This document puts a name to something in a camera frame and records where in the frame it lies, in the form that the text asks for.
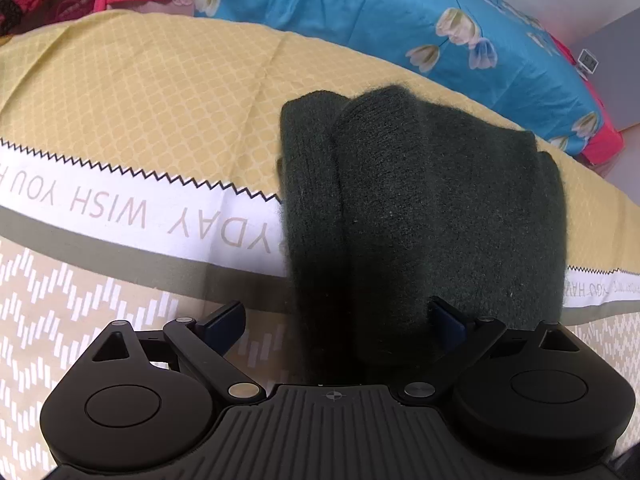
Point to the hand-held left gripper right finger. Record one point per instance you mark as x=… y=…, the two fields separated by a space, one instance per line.
x=447 y=321

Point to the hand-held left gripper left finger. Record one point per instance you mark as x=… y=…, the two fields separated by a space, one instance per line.
x=225 y=321

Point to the dark green knit sweater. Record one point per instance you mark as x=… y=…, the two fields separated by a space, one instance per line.
x=425 y=210

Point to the yellow patterned bed sheet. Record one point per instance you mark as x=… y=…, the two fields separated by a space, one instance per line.
x=125 y=85

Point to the small white digital clock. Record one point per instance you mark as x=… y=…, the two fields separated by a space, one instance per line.
x=587 y=61

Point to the blue floral pillow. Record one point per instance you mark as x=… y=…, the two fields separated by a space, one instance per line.
x=375 y=5

